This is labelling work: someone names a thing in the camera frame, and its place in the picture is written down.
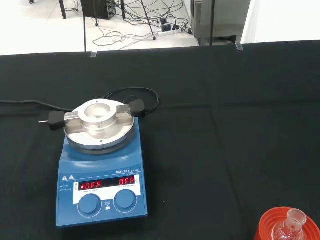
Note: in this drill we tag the orange flask stand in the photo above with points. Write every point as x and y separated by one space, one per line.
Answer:
267 222

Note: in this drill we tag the clear round-bottom flask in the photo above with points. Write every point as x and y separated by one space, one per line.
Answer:
295 220

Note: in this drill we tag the black cloth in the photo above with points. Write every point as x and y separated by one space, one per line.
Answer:
225 125

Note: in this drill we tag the blue base heater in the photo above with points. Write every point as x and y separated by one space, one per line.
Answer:
100 165

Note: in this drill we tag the white power strip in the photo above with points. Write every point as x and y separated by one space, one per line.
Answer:
168 32

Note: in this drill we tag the clear tape piece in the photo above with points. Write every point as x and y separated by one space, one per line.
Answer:
239 46
93 54

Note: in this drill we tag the black tripod leg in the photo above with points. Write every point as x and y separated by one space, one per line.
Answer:
149 22

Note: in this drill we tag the black upright pole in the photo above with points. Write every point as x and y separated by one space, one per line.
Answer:
84 27
212 22

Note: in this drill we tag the thin metal temperature probe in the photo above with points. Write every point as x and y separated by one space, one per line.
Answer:
43 122

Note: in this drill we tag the grey metal cabinet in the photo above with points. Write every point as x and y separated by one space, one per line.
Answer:
222 17

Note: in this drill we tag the black computer tower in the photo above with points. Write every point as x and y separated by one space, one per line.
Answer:
96 8

